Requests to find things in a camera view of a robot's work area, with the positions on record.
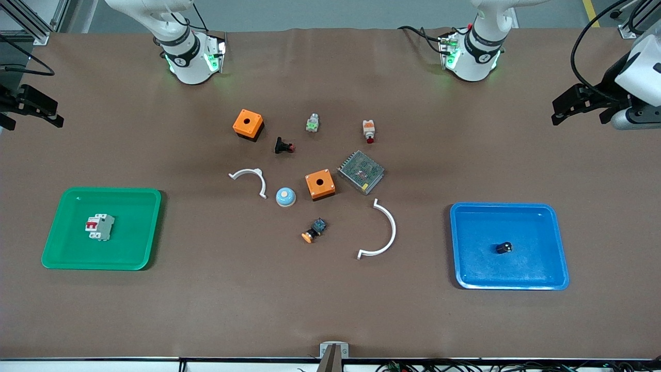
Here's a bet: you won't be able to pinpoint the white red circuit breaker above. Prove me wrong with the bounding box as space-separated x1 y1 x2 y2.
85 213 115 241

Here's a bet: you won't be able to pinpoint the green plastic tray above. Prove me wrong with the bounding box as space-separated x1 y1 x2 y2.
41 187 162 271

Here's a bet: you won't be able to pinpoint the blue plastic tray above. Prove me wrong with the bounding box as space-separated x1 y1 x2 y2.
449 203 570 290

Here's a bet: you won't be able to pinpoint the orange box with black base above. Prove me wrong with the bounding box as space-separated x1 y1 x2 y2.
232 108 265 142

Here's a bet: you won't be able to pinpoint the large white curved clip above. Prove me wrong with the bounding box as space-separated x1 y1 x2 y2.
357 198 397 260

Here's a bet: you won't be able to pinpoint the metal mesh power supply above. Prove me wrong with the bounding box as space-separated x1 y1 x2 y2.
338 150 385 195

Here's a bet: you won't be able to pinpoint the small white curved clip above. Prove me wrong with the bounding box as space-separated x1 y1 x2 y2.
229 168 268 199

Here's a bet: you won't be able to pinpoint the orange button box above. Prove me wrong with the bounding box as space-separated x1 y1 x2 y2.
305 169 336 202

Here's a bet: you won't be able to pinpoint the orange head blue button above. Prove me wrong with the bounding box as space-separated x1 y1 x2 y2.
302 218 327 244

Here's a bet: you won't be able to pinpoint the brown table mat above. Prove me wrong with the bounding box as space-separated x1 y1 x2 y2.
0 27 661 360

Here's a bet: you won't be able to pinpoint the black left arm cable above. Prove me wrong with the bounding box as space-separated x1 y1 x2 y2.
571 0 651 102

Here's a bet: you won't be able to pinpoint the metal corner bracket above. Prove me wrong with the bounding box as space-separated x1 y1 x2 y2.
617 0 651 39

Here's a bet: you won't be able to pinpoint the aluminium frame profile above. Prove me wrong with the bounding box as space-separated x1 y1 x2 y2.
0 0 70 46

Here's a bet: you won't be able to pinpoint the black left base cable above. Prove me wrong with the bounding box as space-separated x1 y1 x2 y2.
398 25 450 55

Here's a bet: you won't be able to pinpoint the white table edge rail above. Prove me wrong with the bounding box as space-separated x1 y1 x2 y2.
0 356 661 372

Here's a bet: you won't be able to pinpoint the tangled black floor cables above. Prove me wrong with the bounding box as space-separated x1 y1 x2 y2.
377 360 661 372

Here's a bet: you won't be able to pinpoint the grey metal bracket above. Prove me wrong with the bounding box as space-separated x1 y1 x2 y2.
320 342 349 359

